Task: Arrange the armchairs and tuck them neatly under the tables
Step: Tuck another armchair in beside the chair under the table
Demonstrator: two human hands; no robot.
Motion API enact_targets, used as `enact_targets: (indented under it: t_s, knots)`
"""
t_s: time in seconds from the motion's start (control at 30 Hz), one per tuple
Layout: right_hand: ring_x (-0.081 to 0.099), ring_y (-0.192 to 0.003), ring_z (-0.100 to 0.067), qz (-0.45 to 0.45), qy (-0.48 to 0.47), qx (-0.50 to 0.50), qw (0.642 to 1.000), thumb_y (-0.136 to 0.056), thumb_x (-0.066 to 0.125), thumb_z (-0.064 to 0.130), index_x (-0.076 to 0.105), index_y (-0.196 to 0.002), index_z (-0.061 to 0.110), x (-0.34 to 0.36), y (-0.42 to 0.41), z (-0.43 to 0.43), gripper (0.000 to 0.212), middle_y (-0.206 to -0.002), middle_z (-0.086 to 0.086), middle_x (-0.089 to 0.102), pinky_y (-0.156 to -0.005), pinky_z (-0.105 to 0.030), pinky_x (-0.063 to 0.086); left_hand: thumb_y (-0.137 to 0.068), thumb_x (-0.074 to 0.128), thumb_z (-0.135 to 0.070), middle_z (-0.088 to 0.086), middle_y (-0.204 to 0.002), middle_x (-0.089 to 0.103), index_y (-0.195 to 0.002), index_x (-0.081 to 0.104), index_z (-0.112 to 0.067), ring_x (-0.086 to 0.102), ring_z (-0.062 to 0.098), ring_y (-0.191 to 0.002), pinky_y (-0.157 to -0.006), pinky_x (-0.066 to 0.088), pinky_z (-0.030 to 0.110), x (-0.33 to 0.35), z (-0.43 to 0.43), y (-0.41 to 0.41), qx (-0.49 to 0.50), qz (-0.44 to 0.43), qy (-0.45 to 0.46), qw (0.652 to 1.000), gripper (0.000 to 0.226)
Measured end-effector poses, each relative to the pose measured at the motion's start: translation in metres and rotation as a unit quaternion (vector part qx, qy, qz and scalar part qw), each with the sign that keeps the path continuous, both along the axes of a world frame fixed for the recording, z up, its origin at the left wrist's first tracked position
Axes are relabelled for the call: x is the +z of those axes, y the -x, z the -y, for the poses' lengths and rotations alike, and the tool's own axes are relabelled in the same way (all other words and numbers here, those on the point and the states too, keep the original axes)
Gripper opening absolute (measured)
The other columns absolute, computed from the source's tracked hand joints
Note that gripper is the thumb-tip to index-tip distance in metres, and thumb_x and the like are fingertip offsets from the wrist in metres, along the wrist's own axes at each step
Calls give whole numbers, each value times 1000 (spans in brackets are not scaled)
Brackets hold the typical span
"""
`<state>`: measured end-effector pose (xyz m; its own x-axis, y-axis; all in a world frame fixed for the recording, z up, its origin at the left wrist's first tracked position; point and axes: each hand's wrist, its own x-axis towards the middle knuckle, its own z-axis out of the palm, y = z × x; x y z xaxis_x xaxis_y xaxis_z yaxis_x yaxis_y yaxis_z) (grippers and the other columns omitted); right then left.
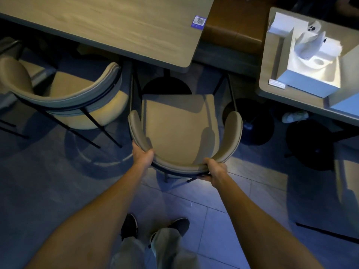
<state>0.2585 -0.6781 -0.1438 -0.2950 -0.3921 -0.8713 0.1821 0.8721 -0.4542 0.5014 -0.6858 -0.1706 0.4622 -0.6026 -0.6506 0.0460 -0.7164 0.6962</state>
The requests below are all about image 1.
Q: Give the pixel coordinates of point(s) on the blue square sticker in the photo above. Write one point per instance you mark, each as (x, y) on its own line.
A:
(199, 21)

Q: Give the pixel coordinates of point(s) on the white wrapped gadget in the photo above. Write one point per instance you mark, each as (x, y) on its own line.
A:
(308, 44)

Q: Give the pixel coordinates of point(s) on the light wooden table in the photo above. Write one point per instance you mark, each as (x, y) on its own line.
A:
(269, 64)
(112, 22)

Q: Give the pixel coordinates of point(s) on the brown leather bench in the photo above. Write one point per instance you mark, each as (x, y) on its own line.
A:
(232, 27)

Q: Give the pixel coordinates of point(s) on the person's left hand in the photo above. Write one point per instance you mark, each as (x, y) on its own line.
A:
(141, 156)

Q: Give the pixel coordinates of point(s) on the person's right hand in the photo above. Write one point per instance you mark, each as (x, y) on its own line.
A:
(217, 170)

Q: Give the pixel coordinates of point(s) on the white open cardboard box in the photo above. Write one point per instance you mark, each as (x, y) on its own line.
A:
(345, 105)
(308, 81)

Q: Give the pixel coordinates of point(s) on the black sneaker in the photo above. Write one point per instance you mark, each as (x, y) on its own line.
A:
(176, 225)
(129, 225)

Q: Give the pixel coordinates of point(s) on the person's right forearm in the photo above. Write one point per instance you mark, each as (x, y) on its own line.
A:
(252, 221)

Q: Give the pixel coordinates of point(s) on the person's left forearm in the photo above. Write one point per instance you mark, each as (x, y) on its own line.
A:
(92, 226)

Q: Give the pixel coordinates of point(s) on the small white card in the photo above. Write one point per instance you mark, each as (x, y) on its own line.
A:
(277, 84)

